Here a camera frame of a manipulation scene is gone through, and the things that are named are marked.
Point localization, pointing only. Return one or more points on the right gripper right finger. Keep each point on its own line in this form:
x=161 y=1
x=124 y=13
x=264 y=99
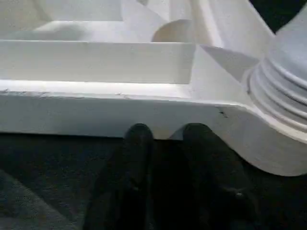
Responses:
x=211 y=187

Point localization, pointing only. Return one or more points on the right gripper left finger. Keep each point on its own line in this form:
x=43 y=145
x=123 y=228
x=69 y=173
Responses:
x=129 y=179

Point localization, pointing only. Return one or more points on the white plastic table top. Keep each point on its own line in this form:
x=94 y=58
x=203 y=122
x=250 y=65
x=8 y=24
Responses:
x=96 y=107

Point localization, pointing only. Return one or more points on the white plastic table leg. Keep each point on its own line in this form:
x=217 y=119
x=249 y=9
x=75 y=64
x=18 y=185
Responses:
x=285 y=72

